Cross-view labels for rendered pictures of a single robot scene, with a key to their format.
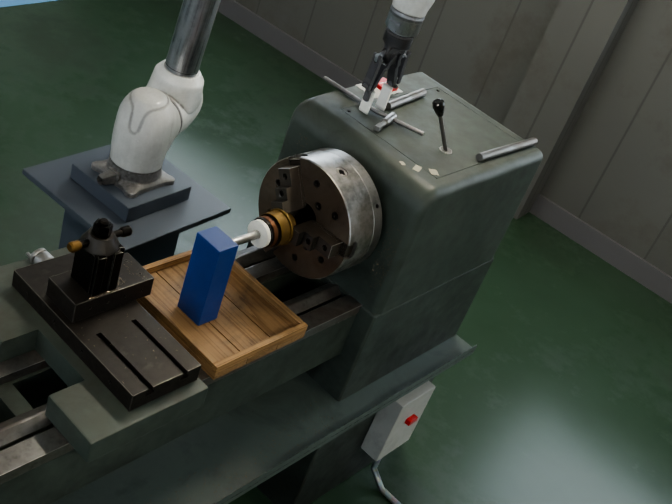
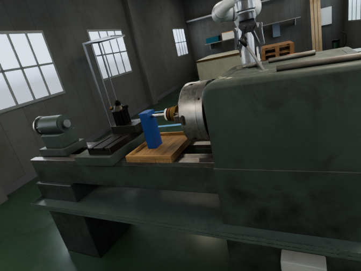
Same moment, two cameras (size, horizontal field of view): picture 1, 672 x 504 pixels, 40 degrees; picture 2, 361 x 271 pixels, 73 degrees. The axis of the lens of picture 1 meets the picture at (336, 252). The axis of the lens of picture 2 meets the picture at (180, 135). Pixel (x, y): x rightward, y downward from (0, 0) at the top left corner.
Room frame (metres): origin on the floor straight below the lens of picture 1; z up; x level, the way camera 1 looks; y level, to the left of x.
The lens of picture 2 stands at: (1.81, -1.17, 1.41)
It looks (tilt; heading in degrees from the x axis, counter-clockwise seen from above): 19 degrees down; 88
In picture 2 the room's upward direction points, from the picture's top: 13 degrees counter-clockwise
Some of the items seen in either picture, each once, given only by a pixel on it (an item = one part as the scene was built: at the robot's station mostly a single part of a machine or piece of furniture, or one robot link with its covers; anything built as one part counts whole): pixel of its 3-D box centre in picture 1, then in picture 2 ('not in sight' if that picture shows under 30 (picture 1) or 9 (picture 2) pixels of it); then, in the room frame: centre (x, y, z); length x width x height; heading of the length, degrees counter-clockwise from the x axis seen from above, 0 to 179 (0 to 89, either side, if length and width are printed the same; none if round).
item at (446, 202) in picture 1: (402, 183); (282, 107); (2.34, -0.11, 1.06); 0.59 x 0.48 x 0.39; 149
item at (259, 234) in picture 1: (241, 239); (159, 115); (1.76, 0.22, 1.08); 0.13 x 0.07 x 0.07; 149
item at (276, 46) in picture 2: not in sight; (278, 61); (5.37, 6.02, 0.47); 1.30 x 0.90 x 0.93; 64
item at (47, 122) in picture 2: not in sight; (57, 133); (0.96, 0.70, 1.01); 0.30 x 0.20 x 0.29; 149
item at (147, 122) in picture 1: (144, 125); not in sight; (2.29, 0.64, 0.97); 0.18 x 0.16 x 0.22; 177
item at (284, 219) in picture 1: (274, 228); (175, 113); (1.86, 0.16, 1.08); 0.09 x 0.09 x 0.09; 59
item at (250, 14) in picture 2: (394, 47); (246, 22); (2.27, 0.05, 1.46); 0.08 x 0.07 x 0.09; 149
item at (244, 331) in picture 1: (213, 305); (163, 145); (1.74, 0.23, 0.89); 0.36 x 0.30 x 0.04; 59
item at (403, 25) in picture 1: (404, 20); (245, 5); (2.27, 0.05, 1.53); 0.09 x 0.09 x 0.06
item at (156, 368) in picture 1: (104, 324); (121, 137); (1.47, 0.41, 0.95); 0.43 x 0.18 x 0.04; 59
